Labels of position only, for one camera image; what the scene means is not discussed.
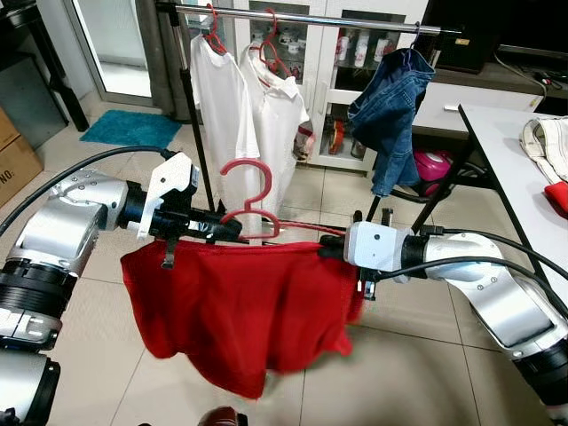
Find red polo shirt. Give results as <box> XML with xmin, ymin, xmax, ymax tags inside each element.
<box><xmin>120</xmin><ymin>236</ymin><xmax>367</xmax><ymax>401</ymax></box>

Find red hanger of polo shirt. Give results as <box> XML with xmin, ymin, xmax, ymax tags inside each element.
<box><xmin>251</xmin><ymin>9</ymin><xmax>291</xmax><ymax>79</ymax></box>

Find red hanger of T-shirt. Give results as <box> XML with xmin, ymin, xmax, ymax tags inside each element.
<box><xmin>202</xmin><ymin>4</ymin><xmax>230</xmax><ymax>56</ymax></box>

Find dark jeans hanger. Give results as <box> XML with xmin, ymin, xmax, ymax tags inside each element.
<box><xmin>408</xmin><ymin>22</ymin><xmax>425</xmax><ymax>52</ymax></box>

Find red printed box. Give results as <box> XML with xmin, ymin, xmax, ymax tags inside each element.
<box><xmin>327</xmin><ymin>120</ymin><xmax>356</xmax><ymax>159</ymax></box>

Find white T-shirt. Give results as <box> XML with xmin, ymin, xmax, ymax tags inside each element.
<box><xmin>189</xmin><ymin>34</ymin><xmax>264</xmax><ymax>216</ymax></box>

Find teal rug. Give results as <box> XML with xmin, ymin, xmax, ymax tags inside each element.
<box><xmin>80</xmin><ymin>108</ymin><xmax>184</xmax><ymax>149</ymax></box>

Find white polo shirt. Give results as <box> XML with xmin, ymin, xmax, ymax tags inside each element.
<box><xmin>238</xmin><ymin>44</ymin><xmax>312</xmax><ymax>218</ymax></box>

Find pink round appliance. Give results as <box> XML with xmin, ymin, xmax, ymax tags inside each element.
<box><xmin>412</xmin><ymin>149</ymin><xmax>454</xmax><ymax>198</ymax></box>

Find blue denim jeans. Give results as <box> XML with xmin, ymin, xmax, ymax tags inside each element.
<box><xmin>347</xmin><ymin>46</ymin><xmax>437</xmax><ymax>198</ymax></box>

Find white glass-door cabinet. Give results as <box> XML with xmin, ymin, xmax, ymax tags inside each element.
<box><xmin>151</xmin><ymin>0</ymin><xmax>427</xmax><ymax>174</ymax></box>

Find beige shorts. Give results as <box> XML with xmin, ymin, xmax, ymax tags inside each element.
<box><xmin>519</xmin><ymin>115</ymin><xmax>568</xmax><ymax>185</ymax></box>

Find printed cardboard box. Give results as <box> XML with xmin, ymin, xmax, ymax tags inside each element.
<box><xmin>0</xmin><ymin>106</ymin><xmax>43</xmax><ymax>210</ymax></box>

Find dark brown robot foot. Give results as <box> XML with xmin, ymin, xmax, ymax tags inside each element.
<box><xmin>197</xmin><ymin>406</ymin><xmax>249</xmax><ymax>426</ymax></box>

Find grey table black legs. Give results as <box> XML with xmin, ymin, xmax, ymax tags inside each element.
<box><xmin>413</xmin><ymin>104</ymin><xmax>568</xmax><ymax>303</ymax></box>

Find glass door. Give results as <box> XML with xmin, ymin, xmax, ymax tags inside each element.
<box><xmin>62</xmin><ymin>0</ymin><xmax>159</xmax><ymax>107</ymax></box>

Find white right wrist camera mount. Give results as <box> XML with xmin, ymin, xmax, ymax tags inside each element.
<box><xmin>344</xmin><ymin>221</ymin><xmax>414</xmax><ymax>274</ymax></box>

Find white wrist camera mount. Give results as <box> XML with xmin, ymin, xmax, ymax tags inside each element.
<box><xmin>136</xmin><ymin>151</ymin><xmax>201</xmax><ymax>242</ymax></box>
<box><xmin>344</xmin><ymin>221</ymin><xmax>414</xmax><ymax>274</ymax></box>

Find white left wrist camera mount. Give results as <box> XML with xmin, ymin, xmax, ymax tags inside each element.
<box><xmin>136</xmin><ymin>151</ymin><xmax>201</xmax><ymax>242</ymax></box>

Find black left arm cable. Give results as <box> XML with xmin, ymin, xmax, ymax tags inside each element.
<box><xmin>0</xmin><ymin>146</ymin><xmax>171</xmax><ymax>239</ymax></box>

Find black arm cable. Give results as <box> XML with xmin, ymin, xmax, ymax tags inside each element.
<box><xmin>410</xmin><ymin>228</ymin><xmax>568</xmax><ymax>285</ymax></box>
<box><xmin>373</xmin><ymin>256</ymin><xmax>568</xmax><ymax>319</ymax></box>
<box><xmin>0</xmin><ymin>146</ymin><xmax>171</xmax><ymax>239</ymax></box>

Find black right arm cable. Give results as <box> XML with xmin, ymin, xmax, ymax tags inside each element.
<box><xmin>410</xmin><ymin>228</ymin><xmax>568</xmax><ymax>285</ymax></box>
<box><xmin>373</xmin><ymin>256</ymin><xmax>568</xmax><ymax>319</ymax></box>

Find black frame furniture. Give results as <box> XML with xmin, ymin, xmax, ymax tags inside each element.
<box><xmin>0</xmin><ymin>0</ymin><xmax>90</xmax><ymax>150</ymax></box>

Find black clothes rack silver rail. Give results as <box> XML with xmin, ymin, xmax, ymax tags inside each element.
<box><xmin>158</xmin><ymin>0</ymin><xmax>464</xmax><ymax>223</ymax></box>

